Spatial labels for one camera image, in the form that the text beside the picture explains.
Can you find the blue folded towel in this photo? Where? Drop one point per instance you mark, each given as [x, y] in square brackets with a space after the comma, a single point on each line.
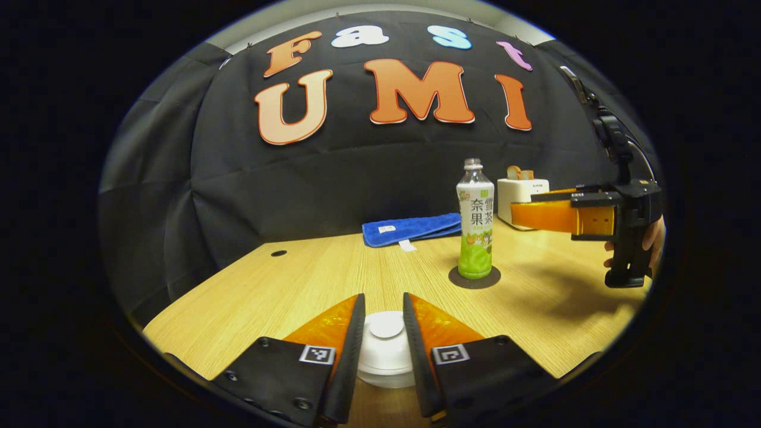
[410, 229]

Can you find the white toy toaster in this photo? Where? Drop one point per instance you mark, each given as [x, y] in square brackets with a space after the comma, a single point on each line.
[520, 193]

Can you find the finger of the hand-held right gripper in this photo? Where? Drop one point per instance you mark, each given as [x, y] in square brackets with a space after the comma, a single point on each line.
[547, 215]

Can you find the white teacup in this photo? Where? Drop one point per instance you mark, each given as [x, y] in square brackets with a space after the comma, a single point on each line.
[386, 371]

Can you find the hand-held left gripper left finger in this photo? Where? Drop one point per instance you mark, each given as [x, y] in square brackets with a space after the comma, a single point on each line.
[351, 356]

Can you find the dark brown round coaster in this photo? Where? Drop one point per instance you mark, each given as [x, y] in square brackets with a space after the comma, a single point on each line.
[461, 280]

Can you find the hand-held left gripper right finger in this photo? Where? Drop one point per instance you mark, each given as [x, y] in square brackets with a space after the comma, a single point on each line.
[416, 356]

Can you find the toast slice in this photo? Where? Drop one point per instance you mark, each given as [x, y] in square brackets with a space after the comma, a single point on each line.
[513, 173]
[528, 175]

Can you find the clear water bottle green label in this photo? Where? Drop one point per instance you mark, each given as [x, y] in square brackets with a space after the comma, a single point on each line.
[475, 238]

